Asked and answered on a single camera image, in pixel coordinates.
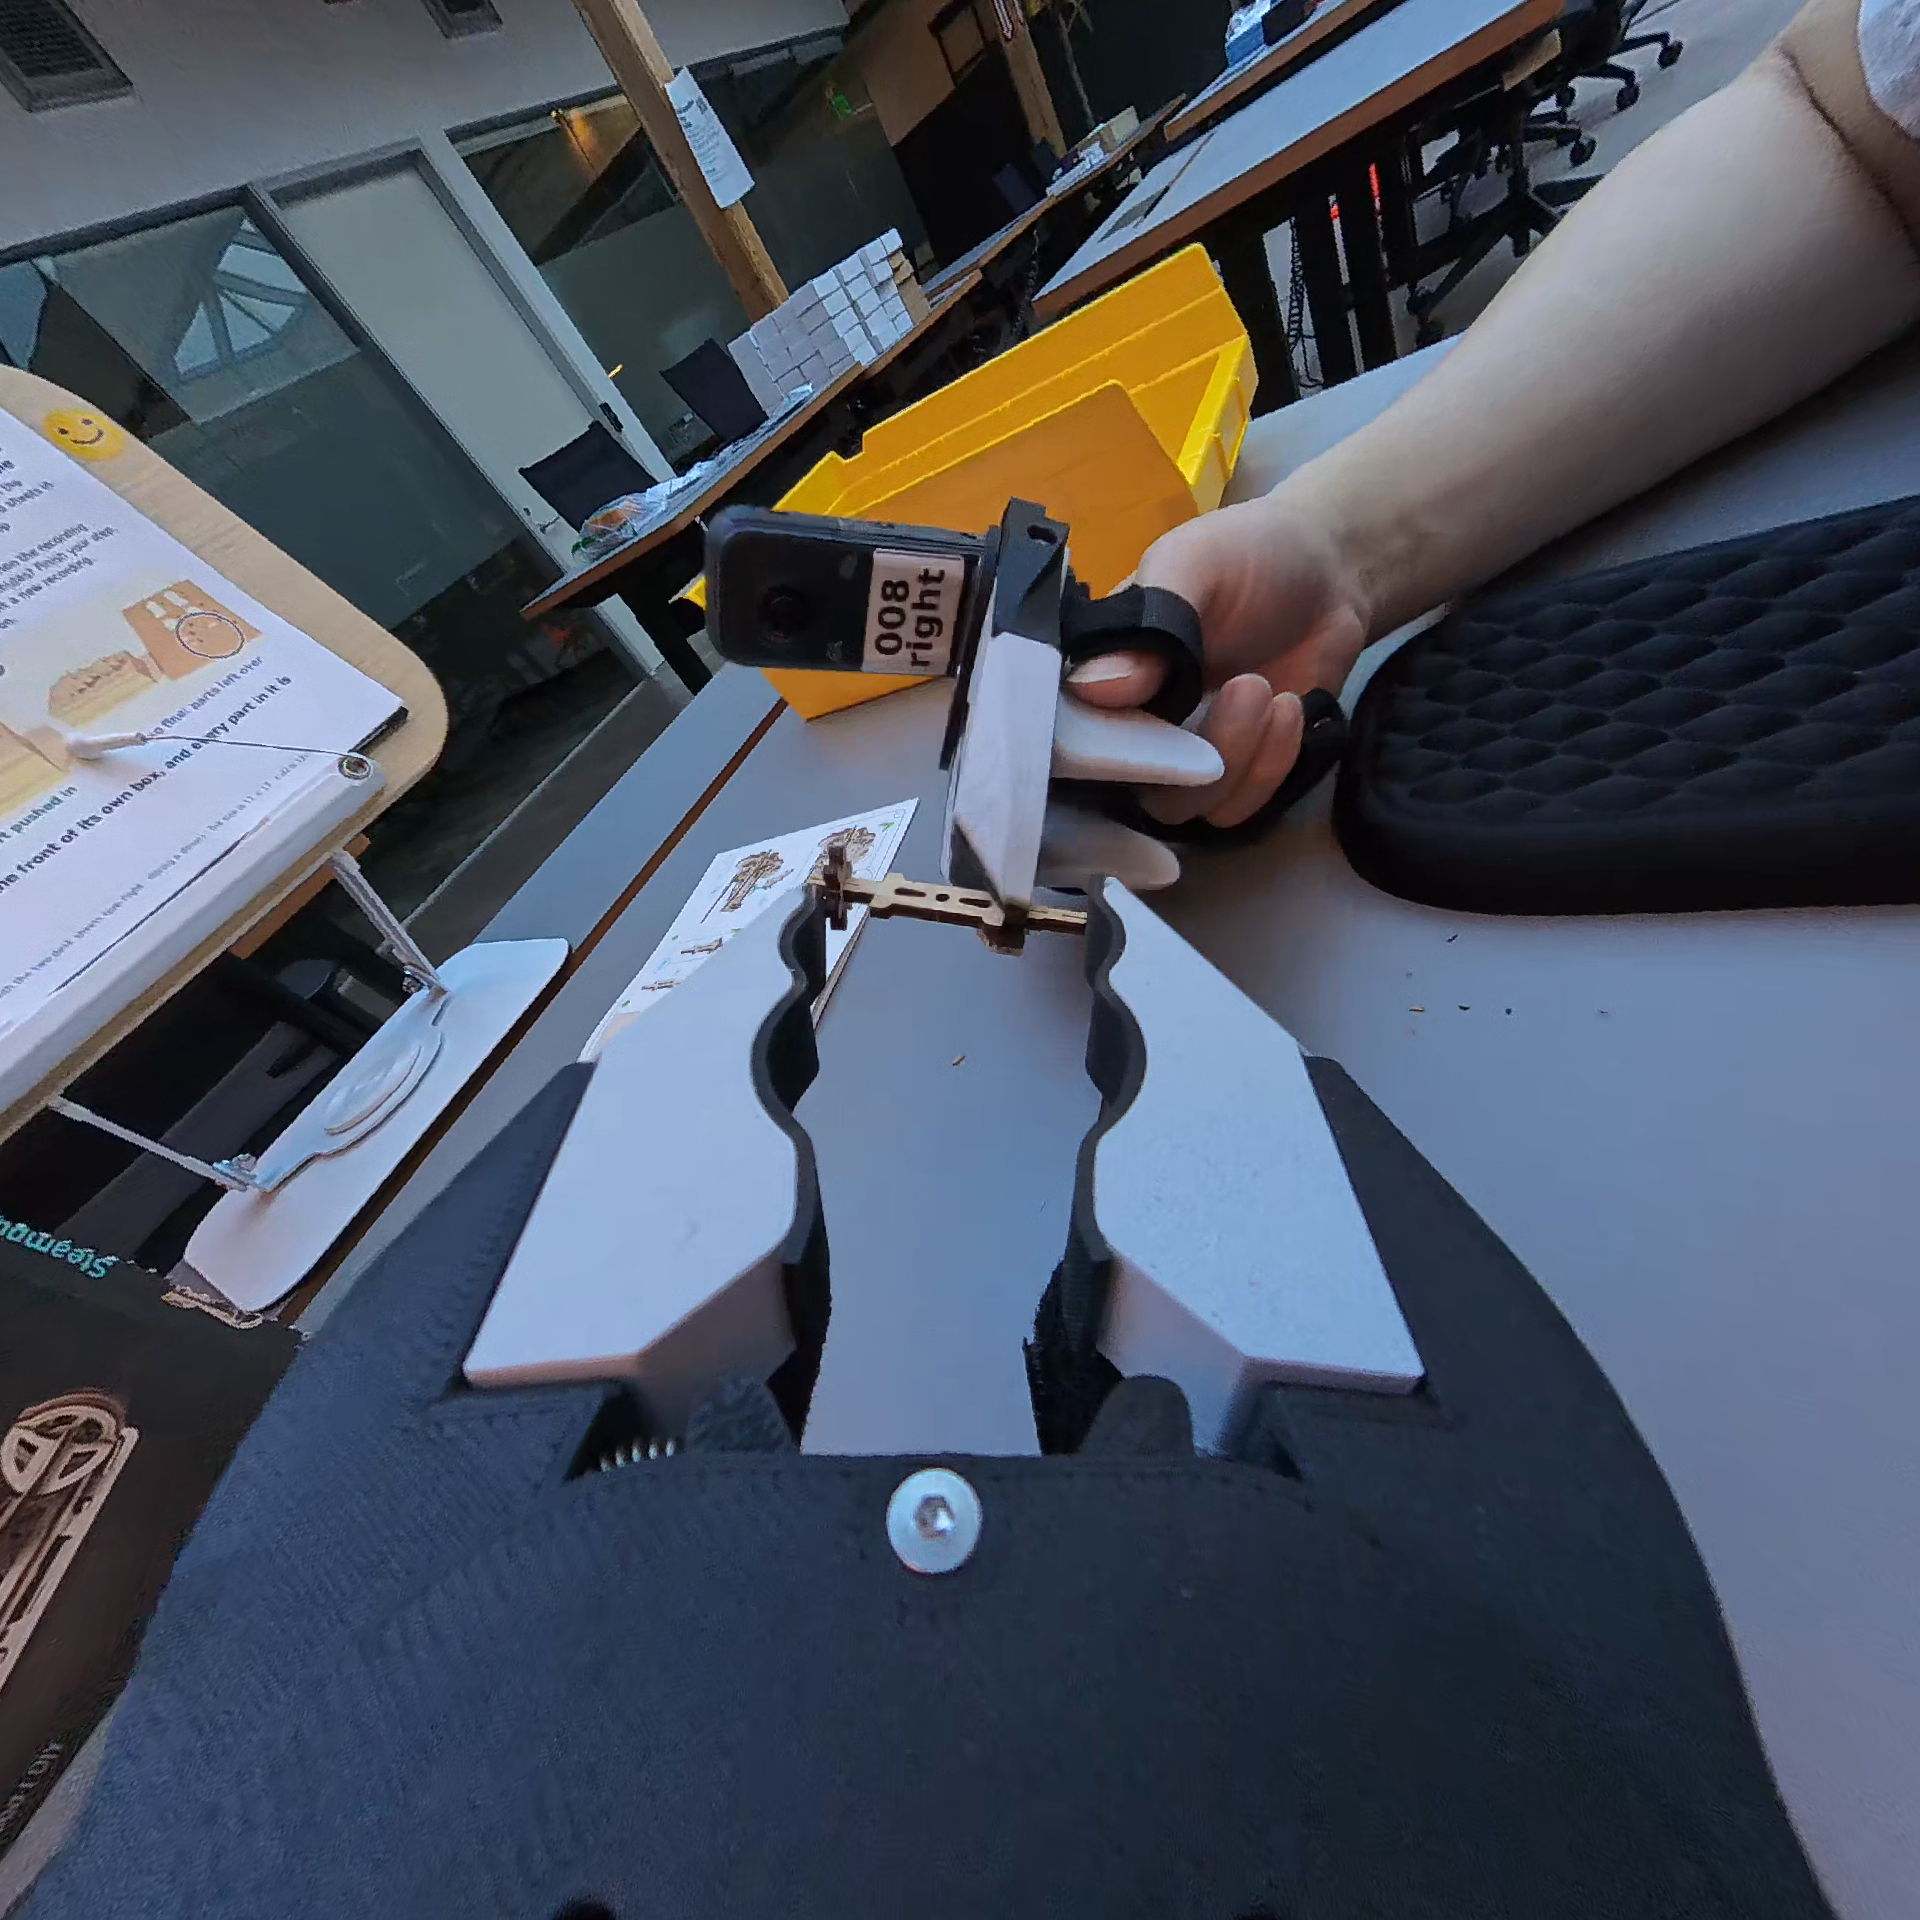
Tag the yellow plastic bin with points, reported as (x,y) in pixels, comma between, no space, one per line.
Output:
(1049,435)

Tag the printed instruction sheet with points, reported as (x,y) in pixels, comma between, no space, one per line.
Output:
(150,674)

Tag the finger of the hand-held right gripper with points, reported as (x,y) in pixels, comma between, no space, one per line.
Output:
(1001,764)

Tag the background desk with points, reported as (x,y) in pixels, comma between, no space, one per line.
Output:
(704,493)
(1290,136)

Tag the stack of white boxes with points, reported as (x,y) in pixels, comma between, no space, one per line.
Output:
(833,315)

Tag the clear plastic bag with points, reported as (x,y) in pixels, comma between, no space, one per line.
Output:
(617,517)

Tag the paper notice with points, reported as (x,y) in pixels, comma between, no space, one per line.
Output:
(710,136)

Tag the black honeycomb cushion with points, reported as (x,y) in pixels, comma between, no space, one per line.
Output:
(1650,720)

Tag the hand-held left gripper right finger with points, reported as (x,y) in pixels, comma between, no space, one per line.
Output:
(1243,1201)

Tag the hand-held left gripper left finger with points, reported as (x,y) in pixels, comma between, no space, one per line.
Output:
(662,1201)

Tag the small wooden gear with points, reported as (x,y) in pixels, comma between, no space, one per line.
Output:
(840,888)

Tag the wooden document stand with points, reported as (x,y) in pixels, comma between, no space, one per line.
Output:
(376,1096)

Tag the slotted wooden axle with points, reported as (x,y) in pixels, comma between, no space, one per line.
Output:
(931,905)

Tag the assembly instruction booklet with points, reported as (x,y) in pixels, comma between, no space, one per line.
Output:
(734,884)

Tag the black mesh chair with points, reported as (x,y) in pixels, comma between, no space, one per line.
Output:
(714,386)
(593,473)

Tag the person's right hand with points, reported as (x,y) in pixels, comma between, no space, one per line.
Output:
(1277,628)

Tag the person's right forearm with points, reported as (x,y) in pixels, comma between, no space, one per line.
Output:
(1621,299)

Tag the black model kit box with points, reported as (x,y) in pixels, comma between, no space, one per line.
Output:
(89,1425)

